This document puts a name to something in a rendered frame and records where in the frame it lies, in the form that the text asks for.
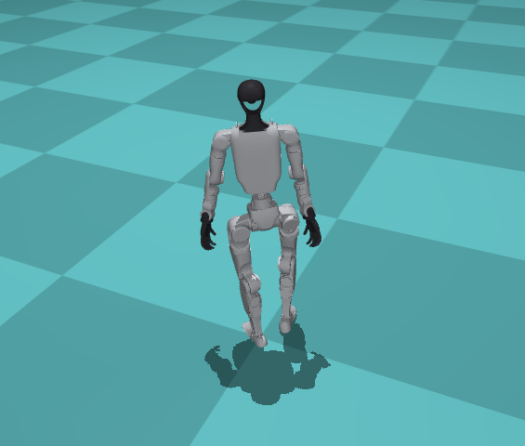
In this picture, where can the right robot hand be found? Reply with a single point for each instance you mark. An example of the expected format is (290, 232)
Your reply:
(313, 227)

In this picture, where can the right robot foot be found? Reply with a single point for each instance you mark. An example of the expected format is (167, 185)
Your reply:
(286, 325)

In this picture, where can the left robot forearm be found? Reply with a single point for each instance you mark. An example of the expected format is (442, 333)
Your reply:
(210, 197)

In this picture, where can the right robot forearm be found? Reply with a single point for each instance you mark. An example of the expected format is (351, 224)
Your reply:
(303, 193)

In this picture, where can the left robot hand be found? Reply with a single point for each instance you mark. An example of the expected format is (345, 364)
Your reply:
(205, 232)

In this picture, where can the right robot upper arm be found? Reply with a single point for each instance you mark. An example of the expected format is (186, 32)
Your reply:
(289, 137)

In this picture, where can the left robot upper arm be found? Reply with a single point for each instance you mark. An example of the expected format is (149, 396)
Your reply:
(220, 144)

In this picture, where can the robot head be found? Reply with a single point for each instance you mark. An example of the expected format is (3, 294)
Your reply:
(251, 91)

